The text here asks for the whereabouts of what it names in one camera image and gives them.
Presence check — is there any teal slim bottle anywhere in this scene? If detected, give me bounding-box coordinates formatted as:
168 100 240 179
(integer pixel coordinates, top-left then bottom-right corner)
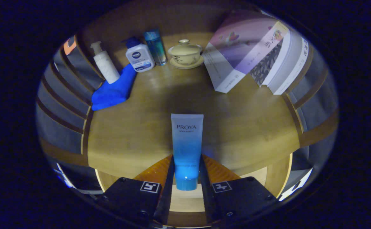
143 29 168 66

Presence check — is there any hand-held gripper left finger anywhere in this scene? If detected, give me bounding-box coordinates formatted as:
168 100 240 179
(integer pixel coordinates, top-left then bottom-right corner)
97 155 175 227

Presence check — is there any wooden countertop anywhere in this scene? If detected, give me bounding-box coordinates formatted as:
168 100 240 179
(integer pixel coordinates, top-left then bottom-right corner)
87 30 301 178

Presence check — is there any white lotion bottle blue cap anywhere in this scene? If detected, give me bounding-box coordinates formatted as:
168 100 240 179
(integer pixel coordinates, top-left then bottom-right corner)
122 37 156 73

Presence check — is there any beige lidded tea cup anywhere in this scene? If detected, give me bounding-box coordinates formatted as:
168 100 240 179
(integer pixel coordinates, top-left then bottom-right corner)
168 39 205 70

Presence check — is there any blue folded cloth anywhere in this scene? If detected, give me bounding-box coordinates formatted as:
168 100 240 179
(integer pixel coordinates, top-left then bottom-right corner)
91 64 138 111

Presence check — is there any purple white book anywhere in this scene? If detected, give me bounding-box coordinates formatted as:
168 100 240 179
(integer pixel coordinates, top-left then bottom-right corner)
202 10 290 94

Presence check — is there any dark patterned book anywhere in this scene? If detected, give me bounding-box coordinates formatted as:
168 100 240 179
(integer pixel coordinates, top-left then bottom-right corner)
249 43 283 87

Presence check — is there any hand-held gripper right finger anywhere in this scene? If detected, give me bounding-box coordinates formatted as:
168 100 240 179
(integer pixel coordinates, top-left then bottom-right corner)
199 154 276 228

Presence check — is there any thin white book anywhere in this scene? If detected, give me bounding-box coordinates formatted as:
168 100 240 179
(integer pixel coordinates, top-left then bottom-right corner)
262 30 292 89

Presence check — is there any white pump bottle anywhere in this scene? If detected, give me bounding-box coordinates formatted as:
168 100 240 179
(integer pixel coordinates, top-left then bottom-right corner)
90 41 120 84

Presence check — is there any wooden cabinet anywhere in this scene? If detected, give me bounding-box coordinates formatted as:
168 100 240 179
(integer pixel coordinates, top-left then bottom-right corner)
36 6 340 198

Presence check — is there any white slotted panel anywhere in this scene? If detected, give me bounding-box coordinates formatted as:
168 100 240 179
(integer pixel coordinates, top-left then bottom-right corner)
279 168 313 201

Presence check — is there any blue white cosmetic tube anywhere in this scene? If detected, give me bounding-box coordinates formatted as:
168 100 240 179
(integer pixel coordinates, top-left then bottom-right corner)
171 114 204 191

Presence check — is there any white book with printed spine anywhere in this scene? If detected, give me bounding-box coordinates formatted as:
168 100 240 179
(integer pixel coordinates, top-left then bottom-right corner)
271 29 310 95

